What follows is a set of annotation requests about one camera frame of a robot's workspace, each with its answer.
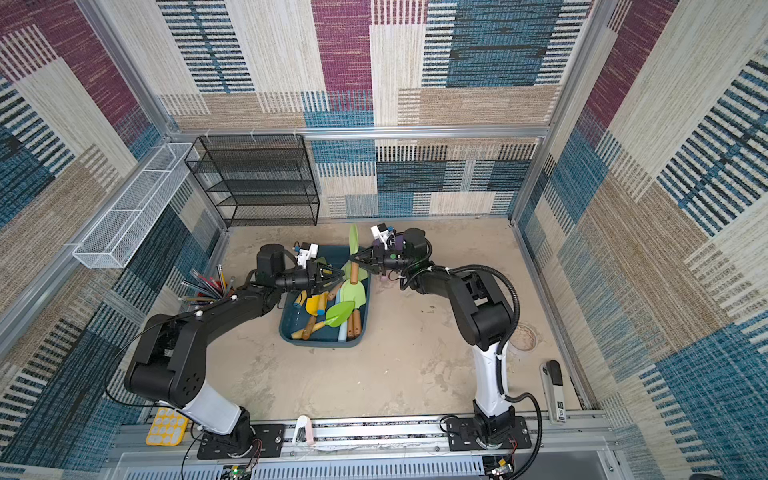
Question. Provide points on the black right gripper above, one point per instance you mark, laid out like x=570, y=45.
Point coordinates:
x=373, y=259

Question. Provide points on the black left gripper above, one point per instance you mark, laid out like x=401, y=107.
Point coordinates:
x=316, y=276

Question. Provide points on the green shovel wooden handle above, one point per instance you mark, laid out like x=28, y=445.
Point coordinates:
x=353, y=274

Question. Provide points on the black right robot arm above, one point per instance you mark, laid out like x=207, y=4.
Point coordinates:
x=485, y=307

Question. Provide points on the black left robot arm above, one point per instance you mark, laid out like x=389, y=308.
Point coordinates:
x=168, y=365

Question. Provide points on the green shovel top right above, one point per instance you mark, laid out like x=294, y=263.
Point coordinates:
x=335, y=277

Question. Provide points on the green shovel middle right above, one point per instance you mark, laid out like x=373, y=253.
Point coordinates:
x=355, y=293

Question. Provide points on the teal plastic storage box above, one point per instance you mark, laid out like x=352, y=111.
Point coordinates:
x=295, y=317

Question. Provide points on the red pencil holder cup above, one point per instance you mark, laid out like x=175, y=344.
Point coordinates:
x=201, y=290

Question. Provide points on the white pink clip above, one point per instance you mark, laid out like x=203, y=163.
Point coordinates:
x=303, y=434

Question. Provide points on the round coaster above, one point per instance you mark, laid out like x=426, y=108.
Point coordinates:
x=524, y=340

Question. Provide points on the white black stapler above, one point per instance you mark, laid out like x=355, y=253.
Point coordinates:
x=553, y=385

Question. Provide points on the yellow calculator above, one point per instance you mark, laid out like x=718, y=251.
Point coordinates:
x=168, y=428

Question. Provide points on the yellow shovel wooden handle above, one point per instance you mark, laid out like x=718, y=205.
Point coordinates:
x=309, y=328

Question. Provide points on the green shovel yellow handle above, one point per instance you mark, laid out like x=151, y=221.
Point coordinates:
x=335, y=316

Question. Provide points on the black wire shelf rack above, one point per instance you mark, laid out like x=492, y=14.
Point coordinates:
x=256, y=180

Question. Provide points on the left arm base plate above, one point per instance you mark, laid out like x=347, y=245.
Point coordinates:
x=264, y=441

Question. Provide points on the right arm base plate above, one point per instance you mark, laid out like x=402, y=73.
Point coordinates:
x=463, y=435

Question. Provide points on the white mesh wall basket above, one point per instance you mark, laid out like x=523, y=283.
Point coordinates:
x=113, y=241

